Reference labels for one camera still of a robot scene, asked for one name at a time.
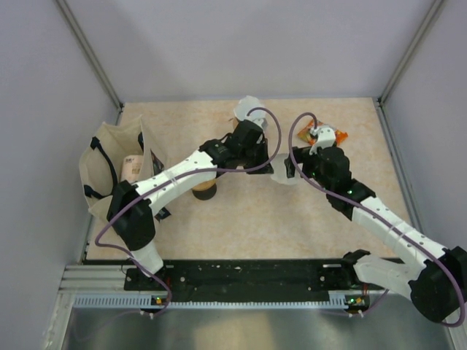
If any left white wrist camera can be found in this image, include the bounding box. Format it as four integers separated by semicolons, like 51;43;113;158
253;118;269;133

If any beige canvas tote bag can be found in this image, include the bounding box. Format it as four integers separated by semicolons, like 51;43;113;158
79;116;168;225

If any dark glass carafe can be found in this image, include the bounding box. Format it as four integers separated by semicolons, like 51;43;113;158
192;182;217;201

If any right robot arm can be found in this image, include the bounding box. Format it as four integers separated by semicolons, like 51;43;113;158
285;146;466;327

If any orange snack packet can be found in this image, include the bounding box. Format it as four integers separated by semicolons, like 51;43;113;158
297;120;348;146

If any aluminium frame rail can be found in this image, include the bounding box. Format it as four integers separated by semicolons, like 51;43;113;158
58;264;457;311

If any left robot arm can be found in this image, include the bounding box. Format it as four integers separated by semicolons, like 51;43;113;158
107;120;272;289

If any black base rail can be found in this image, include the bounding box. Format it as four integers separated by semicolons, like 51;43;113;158
120;258;387;303

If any pink cup in bag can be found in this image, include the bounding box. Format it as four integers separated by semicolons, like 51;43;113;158
120;155;143;183

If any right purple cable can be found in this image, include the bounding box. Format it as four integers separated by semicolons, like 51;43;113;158
288;112;466;327

